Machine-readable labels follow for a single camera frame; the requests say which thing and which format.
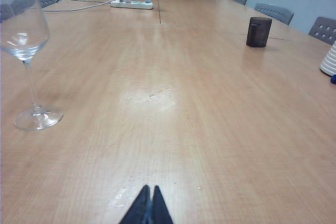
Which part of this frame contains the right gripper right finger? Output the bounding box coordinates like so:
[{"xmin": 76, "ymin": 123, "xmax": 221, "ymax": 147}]
[{"xmin": 151, "ymin": 185, "xmax": 174, "ymax": 224}]

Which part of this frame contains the white ribbed cup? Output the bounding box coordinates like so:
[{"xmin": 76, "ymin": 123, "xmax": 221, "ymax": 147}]
[{"xmin": 319, "ymin": 39, "xmax": 336, "ymax": 77}]

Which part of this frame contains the dark cylindrical cup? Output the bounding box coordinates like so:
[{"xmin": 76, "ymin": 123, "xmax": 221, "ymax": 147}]
[{"xmin": 246, "ymin": 16, "xmax": 273, "ymax": 48}]

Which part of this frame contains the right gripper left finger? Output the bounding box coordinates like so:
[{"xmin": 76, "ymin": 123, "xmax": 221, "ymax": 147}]
[{"xmin": 120, "ymin": 184, "xmax": 152, "ymax": 224}]

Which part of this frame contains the clear stemmed wine glass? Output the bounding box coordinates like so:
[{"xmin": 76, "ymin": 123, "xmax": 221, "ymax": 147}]
[{"xmin": 0, "ymin": 0, "xmax": 64, "ymax": 131}]

